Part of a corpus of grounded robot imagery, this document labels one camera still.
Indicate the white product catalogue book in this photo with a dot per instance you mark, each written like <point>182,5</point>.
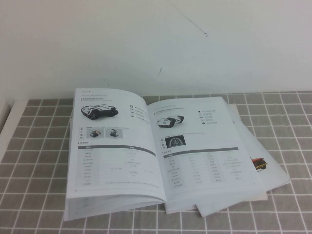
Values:
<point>195,151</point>

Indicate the grey white-checked tablecloth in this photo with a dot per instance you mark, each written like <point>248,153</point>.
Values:
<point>36,151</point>

